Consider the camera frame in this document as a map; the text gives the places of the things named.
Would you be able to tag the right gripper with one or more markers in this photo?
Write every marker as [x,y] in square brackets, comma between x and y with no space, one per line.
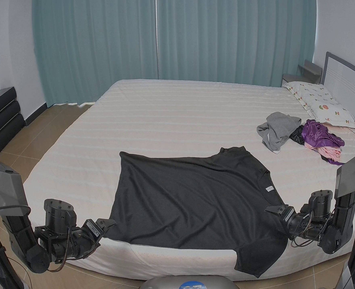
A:
[292,221]

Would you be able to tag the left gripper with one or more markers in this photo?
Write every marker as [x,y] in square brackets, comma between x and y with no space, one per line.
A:
[93,229]

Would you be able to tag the black T-shirt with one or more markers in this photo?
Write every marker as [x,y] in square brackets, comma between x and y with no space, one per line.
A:
[189,197]

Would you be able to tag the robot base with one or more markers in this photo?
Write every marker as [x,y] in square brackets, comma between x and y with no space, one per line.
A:
[189,283]

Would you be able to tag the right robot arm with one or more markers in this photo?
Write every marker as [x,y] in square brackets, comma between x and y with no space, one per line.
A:
[343,215]

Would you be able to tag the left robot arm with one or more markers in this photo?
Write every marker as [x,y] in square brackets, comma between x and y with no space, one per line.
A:
[60,215]

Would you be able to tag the bed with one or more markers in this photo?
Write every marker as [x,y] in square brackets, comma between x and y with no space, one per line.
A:
[165,116]

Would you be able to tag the black shiny garment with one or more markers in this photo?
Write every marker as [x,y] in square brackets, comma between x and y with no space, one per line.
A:
[298,137]

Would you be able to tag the pink garment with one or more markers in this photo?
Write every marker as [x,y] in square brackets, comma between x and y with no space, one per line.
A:
[331,153]

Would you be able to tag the grey garment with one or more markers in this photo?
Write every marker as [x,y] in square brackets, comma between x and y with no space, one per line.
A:
[278,128]

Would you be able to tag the purple satin garment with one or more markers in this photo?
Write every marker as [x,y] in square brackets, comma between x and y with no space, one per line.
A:
[316,132]

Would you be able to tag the white printed pillow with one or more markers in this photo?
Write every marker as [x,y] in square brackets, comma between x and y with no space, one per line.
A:
[319,101]

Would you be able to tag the grey bedside table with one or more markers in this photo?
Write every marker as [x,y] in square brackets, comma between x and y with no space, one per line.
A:
[310,71]

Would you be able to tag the black chest of drawers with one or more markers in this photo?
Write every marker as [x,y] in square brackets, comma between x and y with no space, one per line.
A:
[2,116]

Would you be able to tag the blue-green curtain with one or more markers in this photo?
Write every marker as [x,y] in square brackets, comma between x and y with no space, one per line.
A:
[96,41]
[234,32]

